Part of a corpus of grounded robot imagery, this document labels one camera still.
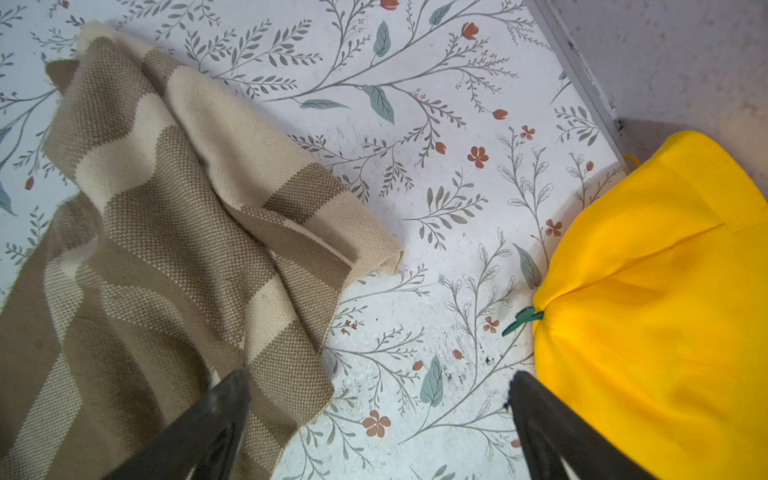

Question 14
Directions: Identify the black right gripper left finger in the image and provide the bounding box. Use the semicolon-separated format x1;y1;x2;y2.
105;369;250;479

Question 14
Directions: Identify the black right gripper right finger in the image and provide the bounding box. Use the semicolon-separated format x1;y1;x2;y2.
508;371;652;479

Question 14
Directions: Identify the brown beige plaid scarf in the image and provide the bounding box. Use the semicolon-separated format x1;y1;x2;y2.
1;23;402;479

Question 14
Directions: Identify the yellow fabric hat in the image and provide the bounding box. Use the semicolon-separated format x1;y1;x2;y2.
515;131;767;479

